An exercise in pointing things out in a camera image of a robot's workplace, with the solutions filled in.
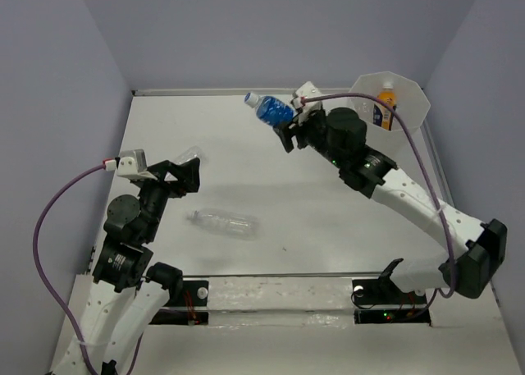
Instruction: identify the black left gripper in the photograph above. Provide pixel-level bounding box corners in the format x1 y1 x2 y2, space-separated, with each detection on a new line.
137 156 201 240

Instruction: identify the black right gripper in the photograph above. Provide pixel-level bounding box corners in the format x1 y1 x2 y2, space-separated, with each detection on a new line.
275 105 345 168

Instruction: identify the blue label water bottle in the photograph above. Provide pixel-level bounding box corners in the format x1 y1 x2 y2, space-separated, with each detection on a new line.
244 92 294 127

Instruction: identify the orange juice bottle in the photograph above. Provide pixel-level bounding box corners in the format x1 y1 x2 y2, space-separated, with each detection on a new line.
372 81 397 130

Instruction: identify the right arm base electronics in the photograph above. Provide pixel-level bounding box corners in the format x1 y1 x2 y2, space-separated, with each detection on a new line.
350 279 431 326

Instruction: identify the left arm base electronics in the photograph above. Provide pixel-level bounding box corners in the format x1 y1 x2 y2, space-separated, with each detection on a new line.
150 280 209 326

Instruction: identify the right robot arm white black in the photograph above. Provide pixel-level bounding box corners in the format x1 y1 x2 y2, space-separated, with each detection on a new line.
274 107 508 303

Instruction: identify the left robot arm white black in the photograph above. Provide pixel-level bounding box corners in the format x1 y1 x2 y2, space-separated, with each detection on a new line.
51 149 200 374

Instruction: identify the white octagonal bin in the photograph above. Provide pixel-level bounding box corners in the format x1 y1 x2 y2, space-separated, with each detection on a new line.
347 71 431 159

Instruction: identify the clear capless bottle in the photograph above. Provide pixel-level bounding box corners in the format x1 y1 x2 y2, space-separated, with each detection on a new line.
171 146 206 165

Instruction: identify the clear bottle white cap upper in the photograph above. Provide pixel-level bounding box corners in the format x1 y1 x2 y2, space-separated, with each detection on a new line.
186 208 259 240

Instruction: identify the white front cover board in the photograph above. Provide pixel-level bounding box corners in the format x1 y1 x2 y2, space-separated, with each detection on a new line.
48 271 509 375

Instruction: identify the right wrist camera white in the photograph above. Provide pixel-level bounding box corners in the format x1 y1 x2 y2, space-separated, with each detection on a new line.
290 81 323 118

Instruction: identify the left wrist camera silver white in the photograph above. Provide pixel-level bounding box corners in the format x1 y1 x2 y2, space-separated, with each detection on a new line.
116 149 147 177

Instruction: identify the aluminium back rail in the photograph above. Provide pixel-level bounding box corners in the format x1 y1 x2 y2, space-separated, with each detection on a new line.
131 88 352 97

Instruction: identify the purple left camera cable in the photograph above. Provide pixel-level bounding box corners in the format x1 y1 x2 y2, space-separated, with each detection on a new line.
31 159 144 375

